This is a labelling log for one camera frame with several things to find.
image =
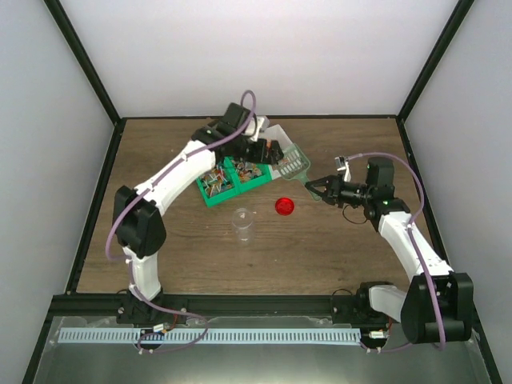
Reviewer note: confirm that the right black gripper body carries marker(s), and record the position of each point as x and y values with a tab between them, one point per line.
343	196

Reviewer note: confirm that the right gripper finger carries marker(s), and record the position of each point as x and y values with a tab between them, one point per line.
322	194
320	182

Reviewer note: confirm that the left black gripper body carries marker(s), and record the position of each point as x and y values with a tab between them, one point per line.
250	155

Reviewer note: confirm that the green slotted scoop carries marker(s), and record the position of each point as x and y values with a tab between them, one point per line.
294	165

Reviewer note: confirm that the white candy bin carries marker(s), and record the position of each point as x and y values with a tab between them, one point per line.
277	133

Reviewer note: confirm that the green double candy bin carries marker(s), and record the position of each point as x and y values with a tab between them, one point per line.
230	178

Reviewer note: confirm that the clear plastic jar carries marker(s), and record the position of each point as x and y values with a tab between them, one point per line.
243	225

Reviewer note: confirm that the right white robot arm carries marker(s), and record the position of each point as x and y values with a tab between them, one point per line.
437	307

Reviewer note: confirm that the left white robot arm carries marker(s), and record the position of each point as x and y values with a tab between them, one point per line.
137	224

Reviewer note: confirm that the red jar lid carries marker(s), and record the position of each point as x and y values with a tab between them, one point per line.
284	206

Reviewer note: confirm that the light blue slotted strip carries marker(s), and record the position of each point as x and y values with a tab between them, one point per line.
350	337

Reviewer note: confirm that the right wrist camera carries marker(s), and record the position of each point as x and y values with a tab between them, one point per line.
343	168

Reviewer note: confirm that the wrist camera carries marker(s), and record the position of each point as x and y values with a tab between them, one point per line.
257	126
343	168

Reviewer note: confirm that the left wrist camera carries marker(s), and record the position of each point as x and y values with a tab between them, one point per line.
257	126

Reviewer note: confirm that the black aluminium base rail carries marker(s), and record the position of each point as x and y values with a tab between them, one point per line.
342	308

